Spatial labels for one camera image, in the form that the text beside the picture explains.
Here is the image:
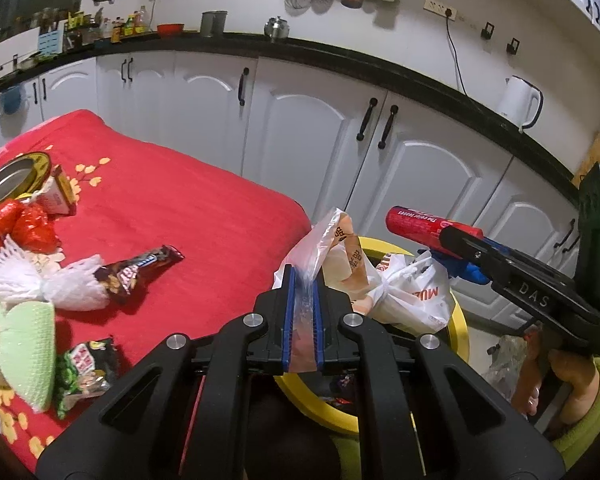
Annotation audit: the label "white base cabinets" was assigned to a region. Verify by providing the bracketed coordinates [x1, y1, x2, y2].
[0, 52, 593, 331]

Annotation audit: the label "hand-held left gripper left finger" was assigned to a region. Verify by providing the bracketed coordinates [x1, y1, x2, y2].
[35, 265, 301, 480]

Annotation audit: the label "open tin can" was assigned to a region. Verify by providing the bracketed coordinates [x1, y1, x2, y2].
[0, 152, 53, 202]

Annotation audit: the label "red flowered tablecloth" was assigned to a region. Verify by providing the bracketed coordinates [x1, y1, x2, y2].
[0, 109, 313, 473]

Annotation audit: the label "person's right forearm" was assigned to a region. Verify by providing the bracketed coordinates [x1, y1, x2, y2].
[550, 357, 600, 456]

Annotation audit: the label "grey metal canister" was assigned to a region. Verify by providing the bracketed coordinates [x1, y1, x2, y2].
[201, 10, 229, 38]

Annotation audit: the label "clear plastic bag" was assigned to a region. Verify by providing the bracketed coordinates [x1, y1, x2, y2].
[272, 207, 361, 376]

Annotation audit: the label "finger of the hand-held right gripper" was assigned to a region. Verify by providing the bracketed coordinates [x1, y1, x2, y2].
[439, 225, 520, 267]
[430, 249, 493, 287]

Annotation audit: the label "green foam fruit net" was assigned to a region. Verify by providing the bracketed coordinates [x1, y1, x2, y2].
[0, 295, 57, 413]

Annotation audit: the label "blue hanging cloth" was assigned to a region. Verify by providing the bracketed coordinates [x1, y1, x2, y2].
[0, 85, 28, 114]

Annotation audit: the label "red cylindrical can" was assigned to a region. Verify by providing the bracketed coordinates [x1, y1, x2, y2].
[385, 205, 483, 252]

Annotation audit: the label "red crinkled wrapper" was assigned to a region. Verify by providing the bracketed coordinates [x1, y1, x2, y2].
[0, 197, 61, 256]

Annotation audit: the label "row of condiment bottles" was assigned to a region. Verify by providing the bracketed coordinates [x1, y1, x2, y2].
[30, 5, 148, 46]

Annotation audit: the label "paper food wrapper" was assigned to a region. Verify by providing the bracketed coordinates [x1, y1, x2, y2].
[322, 212, 377, 311]

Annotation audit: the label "white electric kettle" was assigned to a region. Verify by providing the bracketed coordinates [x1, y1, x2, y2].
[497, 75, 544, 133]

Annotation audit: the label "brown chocolate bar wrapper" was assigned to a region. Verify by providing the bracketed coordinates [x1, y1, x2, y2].
[94, 245, 185, 307]

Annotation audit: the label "white plastic bag orange print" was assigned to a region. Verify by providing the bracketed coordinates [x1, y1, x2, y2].
[365, 252, 457, 337]

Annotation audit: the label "green snack packet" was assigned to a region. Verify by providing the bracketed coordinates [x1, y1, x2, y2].
[54, 337, 119, 421]

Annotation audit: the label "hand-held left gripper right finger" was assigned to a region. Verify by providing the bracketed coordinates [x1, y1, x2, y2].
[312, 274, 566, 480]

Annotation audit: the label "steel teapot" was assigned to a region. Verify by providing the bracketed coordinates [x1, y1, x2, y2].
[264, 16, 290, 42]

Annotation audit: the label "small paper carton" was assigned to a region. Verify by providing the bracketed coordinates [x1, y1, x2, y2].
[30, 165, 82, 217]

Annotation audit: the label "person's right hand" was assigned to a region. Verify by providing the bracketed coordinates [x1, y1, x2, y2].
[510, 324, 598, 418]

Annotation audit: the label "yellow trash bin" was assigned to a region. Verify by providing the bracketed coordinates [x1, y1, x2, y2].
[272, 235, 471, 436]

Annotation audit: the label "blue dish rack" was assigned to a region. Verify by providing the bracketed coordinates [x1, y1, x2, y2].
[37, 30, 64, 56]

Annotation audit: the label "white foam fruit net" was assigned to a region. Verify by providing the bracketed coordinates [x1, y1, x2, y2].
[0, 235, 112, 312]

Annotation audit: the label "black kitchen countertop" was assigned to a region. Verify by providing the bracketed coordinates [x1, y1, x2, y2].
[0, 32, 581, 183]

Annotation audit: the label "crumpled clear bag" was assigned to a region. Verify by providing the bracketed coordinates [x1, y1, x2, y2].
[485, 335, 536, 402]

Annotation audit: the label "black power cable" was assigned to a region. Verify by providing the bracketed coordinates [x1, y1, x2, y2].
[445, 10, 469, 96]

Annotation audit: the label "white power strip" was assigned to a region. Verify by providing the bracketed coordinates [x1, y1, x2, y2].
[424, 0, 458, 19]

